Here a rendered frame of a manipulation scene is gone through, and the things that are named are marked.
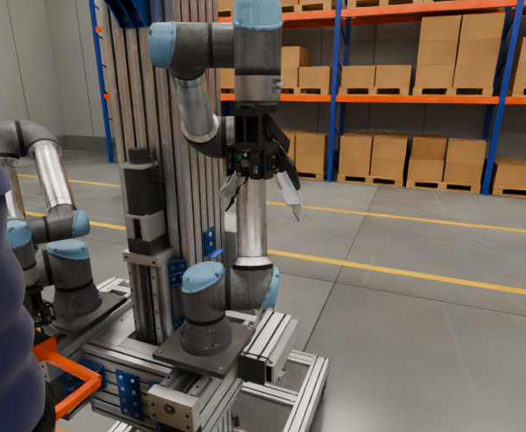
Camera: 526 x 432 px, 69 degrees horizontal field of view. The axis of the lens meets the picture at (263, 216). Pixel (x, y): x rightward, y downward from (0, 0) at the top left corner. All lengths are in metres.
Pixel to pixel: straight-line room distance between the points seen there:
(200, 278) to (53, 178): 0.54
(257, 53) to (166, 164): 0.65
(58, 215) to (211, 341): 0.54
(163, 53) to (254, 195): 0.47
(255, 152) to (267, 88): 0.10
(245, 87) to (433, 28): 6.92
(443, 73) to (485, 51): 0.64
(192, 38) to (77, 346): 1.04
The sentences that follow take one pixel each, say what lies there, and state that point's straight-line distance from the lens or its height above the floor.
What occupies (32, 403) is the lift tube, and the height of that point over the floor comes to 1.26.
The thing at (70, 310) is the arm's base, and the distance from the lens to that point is 1.41.
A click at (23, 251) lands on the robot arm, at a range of 1.08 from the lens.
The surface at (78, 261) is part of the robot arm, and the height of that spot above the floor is 1.22.
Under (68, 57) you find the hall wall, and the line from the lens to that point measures 12.74.
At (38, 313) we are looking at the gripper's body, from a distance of 1.14.
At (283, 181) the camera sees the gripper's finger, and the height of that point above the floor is 1.59.
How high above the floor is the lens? 1.74
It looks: 18 degrees down
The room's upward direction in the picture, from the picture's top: straight up
